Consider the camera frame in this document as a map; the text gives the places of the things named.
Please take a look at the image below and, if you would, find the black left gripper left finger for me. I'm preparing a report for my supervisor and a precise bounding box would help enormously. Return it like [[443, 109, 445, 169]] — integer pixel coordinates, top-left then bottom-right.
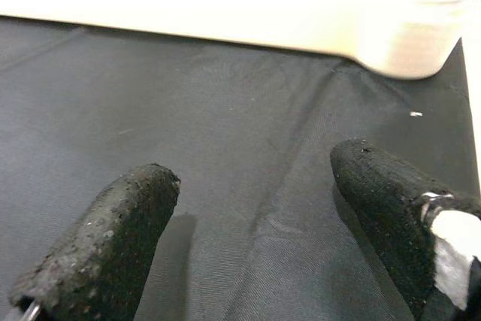
[[9, 164, 181, 321]]

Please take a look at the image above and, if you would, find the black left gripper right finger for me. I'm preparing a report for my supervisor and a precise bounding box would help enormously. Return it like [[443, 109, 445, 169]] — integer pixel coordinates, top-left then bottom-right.
[[329, 138, 481, 321]]

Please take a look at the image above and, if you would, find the white plastic table top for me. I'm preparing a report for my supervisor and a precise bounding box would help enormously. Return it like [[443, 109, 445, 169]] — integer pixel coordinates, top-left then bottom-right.
[[0, 0, 481, 82]]

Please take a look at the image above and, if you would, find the black tablecloth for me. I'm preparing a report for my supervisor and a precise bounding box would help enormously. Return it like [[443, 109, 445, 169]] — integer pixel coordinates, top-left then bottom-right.
[[0, 15, 481, 321]]

